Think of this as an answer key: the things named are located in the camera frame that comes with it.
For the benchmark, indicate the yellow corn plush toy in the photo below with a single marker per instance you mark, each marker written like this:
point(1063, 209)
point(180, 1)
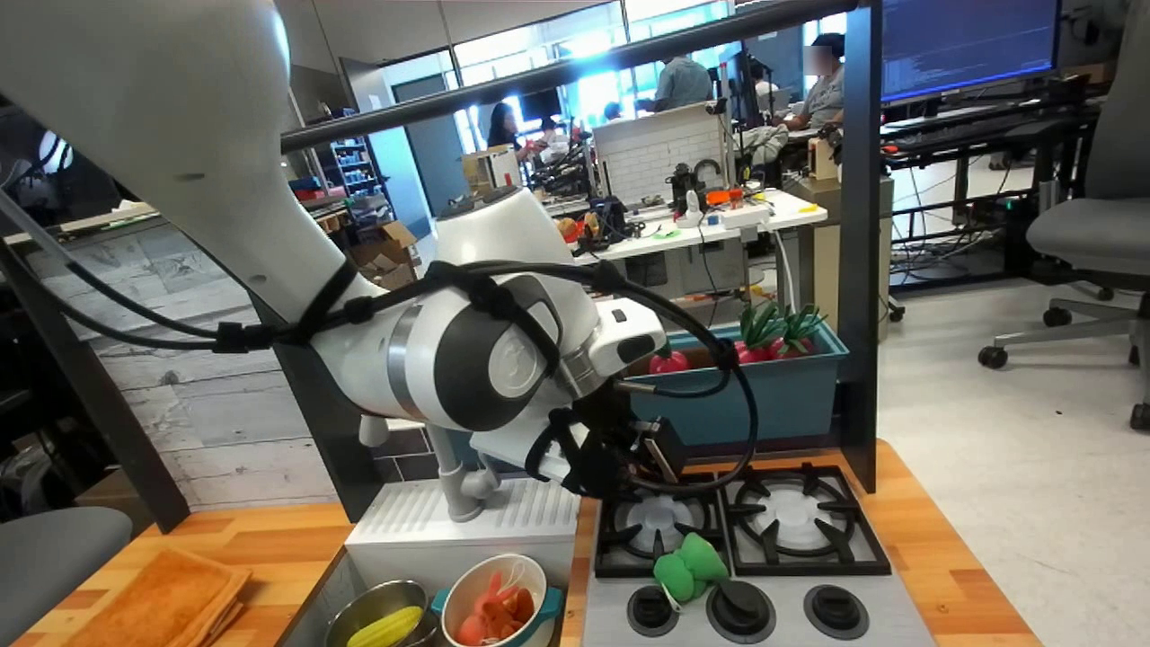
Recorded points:
point(385, 625)

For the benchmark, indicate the blue-screen monitor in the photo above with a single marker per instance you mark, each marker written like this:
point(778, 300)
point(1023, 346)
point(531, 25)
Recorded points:
point(972, 48)

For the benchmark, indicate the teal planter box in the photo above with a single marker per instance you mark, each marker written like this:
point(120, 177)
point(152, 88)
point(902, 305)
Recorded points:
point(791, 401)

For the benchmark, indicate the orange-brown plush toy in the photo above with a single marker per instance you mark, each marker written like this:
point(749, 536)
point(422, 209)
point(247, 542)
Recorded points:
point(513, 607)

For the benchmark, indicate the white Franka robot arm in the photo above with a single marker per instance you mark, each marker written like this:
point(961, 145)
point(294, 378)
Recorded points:
point(180, 145)

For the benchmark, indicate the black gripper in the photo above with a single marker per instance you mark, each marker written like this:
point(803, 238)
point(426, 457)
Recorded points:
point(605, 449)

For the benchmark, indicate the pink plush toy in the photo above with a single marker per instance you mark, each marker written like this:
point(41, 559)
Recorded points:
point(476, 607)

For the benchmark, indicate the person in grey shirt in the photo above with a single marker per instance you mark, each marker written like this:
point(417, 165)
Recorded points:
point(683, 81)

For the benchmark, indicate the grey toy stove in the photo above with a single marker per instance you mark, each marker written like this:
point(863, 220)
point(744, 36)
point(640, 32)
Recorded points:
point(766, 617)

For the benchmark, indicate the black office desk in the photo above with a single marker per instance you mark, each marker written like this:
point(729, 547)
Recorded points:
point(957, 130)

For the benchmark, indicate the person at desk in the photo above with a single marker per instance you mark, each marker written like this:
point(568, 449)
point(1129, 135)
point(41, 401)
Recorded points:
point(829, 84)

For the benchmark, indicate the orange terry towel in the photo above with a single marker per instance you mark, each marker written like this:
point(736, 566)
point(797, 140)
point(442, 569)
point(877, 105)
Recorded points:
point(162, 599)

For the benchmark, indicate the red plush radish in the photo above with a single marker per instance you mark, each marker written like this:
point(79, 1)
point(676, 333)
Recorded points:
point(766, 344)
point(669, 359)

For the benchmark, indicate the green plush toy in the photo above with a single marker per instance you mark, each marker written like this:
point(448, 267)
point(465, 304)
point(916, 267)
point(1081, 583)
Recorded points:
point(688, 574)

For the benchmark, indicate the grey office chair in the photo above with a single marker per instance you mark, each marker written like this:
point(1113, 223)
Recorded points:
point(1092, 236)

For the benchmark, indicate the stainless steel bowl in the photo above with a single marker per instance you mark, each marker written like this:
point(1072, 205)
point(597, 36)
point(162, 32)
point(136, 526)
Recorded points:
point(362, 600)

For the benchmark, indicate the grey wood-look back panel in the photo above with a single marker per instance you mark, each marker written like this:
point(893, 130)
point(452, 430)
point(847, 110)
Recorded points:
point(157, 397)

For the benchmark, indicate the black stove knob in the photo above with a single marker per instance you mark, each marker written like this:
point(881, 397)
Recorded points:
point(656, 611)
point(840, 611)
point(742, 611)

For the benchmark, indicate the brown cardboard box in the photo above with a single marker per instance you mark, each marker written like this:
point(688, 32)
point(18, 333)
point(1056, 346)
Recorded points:
point(381, 255)

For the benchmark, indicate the grey padded seat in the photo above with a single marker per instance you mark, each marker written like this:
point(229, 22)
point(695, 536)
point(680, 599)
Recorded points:
point(49, 560)

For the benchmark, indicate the white work table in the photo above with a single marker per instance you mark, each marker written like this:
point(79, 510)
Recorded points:
point(721, 228)

